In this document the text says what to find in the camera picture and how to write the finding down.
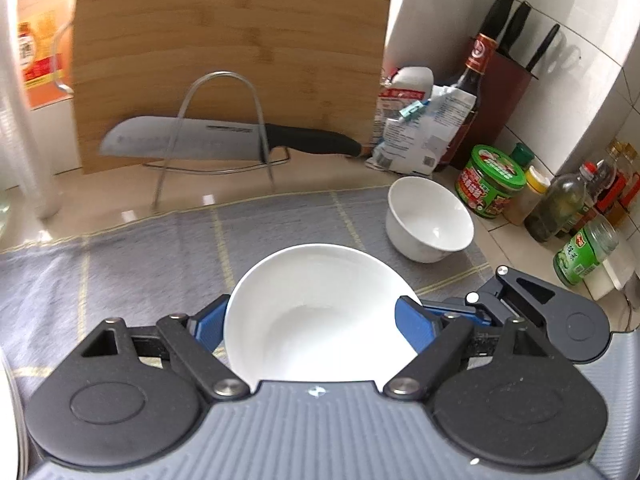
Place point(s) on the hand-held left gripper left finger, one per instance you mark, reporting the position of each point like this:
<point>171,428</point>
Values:
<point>210,327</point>

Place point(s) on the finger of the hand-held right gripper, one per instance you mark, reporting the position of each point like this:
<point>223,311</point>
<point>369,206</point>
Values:
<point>455,309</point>

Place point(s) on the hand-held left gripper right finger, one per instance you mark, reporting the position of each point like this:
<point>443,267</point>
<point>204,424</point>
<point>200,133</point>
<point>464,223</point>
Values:
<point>415,324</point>

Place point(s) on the white pink-flower bowl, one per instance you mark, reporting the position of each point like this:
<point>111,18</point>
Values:
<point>430,222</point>
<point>320,310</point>

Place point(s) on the white container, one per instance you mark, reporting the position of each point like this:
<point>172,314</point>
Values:
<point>617,271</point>

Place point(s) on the green label plastic bottle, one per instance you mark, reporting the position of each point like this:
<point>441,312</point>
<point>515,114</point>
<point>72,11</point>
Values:
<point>580,255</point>

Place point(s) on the grey blue checkered towel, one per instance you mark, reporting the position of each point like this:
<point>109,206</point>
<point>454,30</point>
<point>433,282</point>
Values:
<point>150,260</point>

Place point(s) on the dark oil bottle red cap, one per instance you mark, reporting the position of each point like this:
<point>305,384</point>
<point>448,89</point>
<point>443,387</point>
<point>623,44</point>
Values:
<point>555,207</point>

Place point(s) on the yellow cap spice jar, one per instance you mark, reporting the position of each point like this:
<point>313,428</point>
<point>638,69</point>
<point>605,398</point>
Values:
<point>525,200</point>

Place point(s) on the green lid sauce jar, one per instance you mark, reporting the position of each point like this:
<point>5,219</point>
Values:
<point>487,180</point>

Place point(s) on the yellow red label bottle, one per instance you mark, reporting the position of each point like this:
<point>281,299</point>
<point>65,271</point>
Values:
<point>617,185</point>

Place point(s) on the small green cap bottle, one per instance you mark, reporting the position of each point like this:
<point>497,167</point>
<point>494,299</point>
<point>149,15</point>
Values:
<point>521,154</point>

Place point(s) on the white printed plastic bag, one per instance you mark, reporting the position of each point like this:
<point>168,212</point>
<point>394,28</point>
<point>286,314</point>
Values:
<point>440,130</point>

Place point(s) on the blue bag clip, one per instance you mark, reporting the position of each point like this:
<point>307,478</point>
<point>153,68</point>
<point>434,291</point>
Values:
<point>415,111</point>

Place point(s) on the dark red knife block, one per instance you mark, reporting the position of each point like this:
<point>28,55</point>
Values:
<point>505,97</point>

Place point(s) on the white red-label bag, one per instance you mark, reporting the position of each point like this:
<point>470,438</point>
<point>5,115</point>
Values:
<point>412,82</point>

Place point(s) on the dark soy sauce bottle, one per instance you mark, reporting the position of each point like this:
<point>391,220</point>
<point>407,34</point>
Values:
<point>475,75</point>

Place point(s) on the clear plastic wrap roll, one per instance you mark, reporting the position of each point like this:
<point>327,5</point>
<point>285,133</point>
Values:
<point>30,150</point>

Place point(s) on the bamboo cutting board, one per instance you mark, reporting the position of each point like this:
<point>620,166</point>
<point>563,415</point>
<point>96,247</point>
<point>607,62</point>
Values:
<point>225,20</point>

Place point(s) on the orange labelled container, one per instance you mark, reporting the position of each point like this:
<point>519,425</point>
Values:
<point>37,45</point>

